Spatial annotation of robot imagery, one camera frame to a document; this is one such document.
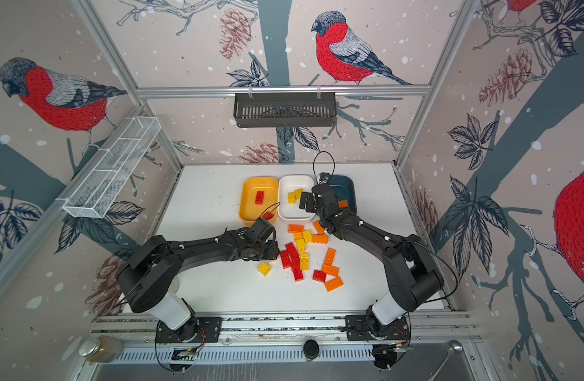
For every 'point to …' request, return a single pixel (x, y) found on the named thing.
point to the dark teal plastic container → (343, 186)
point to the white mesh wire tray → (97, 191)
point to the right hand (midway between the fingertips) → (314, 192)
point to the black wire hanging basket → (285, 109)
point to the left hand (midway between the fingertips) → (280, 250)
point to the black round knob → (311, 348)
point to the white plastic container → (290, 187)
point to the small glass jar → (103, 348)
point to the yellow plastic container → (248, 210)
